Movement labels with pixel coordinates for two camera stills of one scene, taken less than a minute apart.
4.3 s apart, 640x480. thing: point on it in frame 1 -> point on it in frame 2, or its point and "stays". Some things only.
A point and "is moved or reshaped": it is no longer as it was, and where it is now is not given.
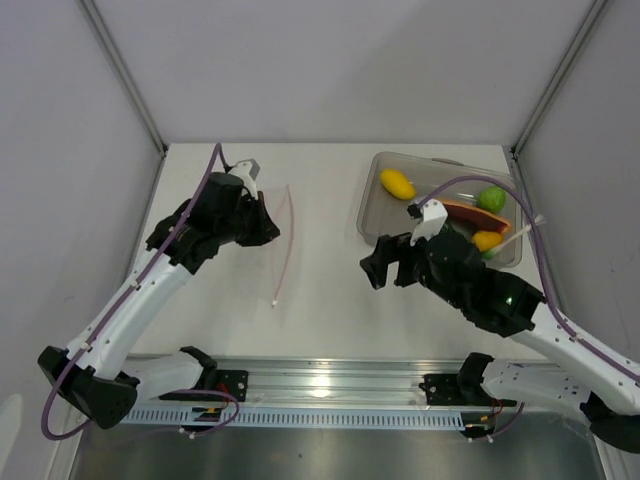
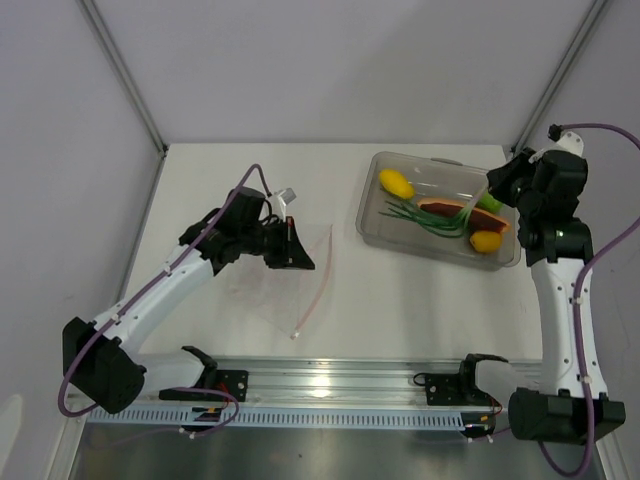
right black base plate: (462, 389) stays
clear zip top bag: (276, 245) is moved or reshaped
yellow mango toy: (398, 184) stays
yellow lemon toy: (486, 240) stays
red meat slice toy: (473, 218) stays
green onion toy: (490, 253) -> (452, 224)
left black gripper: (262, 216) -> (291, 254)
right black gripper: (387, 250) -> (498, 179)
